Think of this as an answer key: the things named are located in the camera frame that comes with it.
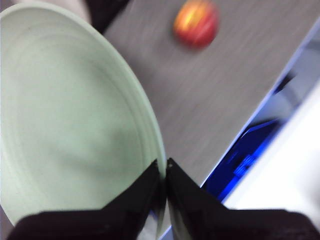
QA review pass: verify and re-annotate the blue cart panel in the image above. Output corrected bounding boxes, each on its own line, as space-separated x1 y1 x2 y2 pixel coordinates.
199 119 281 201

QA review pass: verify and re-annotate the green plate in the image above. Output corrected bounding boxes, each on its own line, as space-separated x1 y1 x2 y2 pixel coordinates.
0 1 168 227

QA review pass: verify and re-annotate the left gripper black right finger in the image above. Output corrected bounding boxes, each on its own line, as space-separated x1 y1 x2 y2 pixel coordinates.
166 157 320 240

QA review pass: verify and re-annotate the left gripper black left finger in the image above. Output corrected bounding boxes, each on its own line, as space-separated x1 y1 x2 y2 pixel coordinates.
6 159 161 240

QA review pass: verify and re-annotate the red apple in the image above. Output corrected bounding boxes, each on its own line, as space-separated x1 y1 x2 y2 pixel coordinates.
172 0 220 51

